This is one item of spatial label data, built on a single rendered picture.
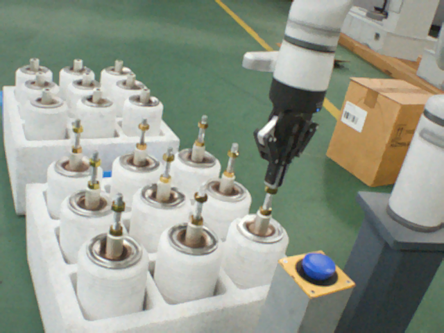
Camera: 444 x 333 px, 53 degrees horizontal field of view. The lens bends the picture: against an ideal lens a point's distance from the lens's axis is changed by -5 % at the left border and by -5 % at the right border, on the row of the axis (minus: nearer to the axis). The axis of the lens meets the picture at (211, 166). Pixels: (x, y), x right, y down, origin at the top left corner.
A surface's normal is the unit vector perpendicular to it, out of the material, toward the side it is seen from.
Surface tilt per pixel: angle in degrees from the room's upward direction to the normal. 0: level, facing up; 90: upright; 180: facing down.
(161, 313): 0
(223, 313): 90
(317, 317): 90
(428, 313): 0
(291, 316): 90
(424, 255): 90
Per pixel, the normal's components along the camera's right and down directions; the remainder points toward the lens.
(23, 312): 0.18, -0.88
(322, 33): 0.14, 0.46
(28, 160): 0.44, 0.47
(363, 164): -0.86, 0.06
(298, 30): -0.68, 0.22
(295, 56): -0.51, 0.15
